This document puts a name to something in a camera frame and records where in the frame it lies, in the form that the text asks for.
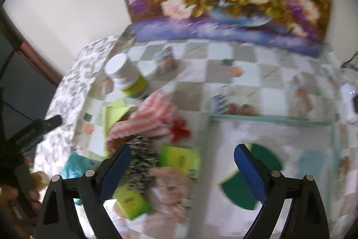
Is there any person's hand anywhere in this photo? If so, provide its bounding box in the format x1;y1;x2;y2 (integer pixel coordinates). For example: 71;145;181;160
1;156;43;217

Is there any red flower scrunchie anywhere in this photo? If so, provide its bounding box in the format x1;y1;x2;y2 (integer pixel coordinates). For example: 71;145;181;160
170;119;191;143

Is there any green yellow sponge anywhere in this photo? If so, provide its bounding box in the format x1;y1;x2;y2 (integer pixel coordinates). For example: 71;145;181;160
218;142;284;211

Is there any white power strip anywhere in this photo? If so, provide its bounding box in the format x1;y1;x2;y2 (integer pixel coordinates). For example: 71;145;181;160
340;83;357;124

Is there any blue face mask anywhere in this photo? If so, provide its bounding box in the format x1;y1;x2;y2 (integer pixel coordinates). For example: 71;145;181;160
297;151;325;180

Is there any pink white fuzzy sock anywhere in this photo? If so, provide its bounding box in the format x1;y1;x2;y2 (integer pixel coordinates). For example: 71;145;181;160
106;90;186;153

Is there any yellow green cloth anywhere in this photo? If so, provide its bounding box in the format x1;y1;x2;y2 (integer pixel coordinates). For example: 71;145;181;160
101;98;130;136

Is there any teal-rimmed white tray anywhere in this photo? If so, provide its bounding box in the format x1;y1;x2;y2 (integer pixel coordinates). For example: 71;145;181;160
188;116;337;238

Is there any black cable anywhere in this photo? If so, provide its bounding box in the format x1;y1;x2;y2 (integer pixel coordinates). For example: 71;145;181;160
340;50;358;72

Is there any black power adapter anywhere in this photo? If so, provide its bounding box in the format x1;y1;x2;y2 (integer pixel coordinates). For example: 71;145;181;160
352;95;358;113

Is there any pink lace scrunchie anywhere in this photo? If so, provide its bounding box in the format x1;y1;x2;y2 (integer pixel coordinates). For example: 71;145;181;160
149;167;194;223

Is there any white pill bottle green label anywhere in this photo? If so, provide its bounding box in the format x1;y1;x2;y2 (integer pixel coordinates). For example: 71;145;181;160
104;53;149;99

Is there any leopard print scrunchie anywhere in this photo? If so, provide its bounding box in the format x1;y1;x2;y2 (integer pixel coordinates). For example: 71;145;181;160
124;136;158;194

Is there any green tissue pack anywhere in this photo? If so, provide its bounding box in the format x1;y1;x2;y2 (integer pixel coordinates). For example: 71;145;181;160
159;145;201;179
113;183;152;221

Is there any patterned tablecloth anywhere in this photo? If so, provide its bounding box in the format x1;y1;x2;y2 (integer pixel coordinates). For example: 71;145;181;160
33;30;357;238

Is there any teal plastic box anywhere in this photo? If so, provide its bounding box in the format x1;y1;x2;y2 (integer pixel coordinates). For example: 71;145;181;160
60;153;100;179

